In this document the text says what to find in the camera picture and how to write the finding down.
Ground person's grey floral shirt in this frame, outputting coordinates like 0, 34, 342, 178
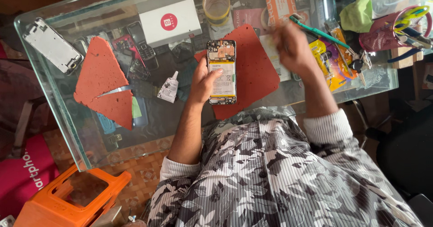
147, 105, 424, 227

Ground white paper label sheet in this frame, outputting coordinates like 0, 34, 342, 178
259, 34, 292, 82

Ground white glue tube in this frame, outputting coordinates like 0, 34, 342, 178
157, 70, 179, 104

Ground smartphone with exposed battery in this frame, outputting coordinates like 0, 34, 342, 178
207, 40, 237, 105

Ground black chair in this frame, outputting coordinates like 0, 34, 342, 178
365, 98, 433, 202

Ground teal toothbrush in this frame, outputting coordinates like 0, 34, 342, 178
289, 14, 351, 50

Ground orange white carton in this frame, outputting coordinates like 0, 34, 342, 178
263, 0, 299, 27

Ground large red rubber work mat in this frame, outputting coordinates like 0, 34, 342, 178
194, 24, 281, 121

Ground large triangular red mat piece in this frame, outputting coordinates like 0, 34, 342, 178
73, 36, 129, 105

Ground orange plastic stool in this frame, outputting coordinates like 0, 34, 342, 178
13, 164, 132, 227

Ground bunch of keys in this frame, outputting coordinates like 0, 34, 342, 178
348, 49, 373, 87

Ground silver phone frame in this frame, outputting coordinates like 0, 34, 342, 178
23, 17, 84, 76

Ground clear yellow tape roll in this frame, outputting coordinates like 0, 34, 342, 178
202, 0, 231, 27

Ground wooden block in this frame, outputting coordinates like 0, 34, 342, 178
390, 46, 424, 69

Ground yellow purple packet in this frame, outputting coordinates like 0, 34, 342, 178
309, 28, 349, 92

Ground green cloth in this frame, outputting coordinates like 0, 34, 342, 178
339, 0, 373, 34

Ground black keypad phone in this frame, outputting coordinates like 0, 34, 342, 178
126, 21, 159, 71

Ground pink bag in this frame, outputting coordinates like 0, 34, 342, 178
0, 134, 60, 218

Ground yellow handled scissors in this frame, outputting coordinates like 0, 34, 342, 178
393, 5, 430, 35

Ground small triangular red mat piece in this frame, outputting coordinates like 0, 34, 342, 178
87, 90, 134, 131

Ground metal tweezers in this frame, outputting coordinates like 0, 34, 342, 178
324, 22, 356, 78

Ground pink mesh tool holder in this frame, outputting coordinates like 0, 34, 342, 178
359, 5, 433, 52

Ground white box with red circle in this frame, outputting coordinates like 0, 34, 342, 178
138, 0, 203, 48

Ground person's right hand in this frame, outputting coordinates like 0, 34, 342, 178
272, 19, 321, 81

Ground person's left hand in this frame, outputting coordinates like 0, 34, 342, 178
188, 56, 224, 105

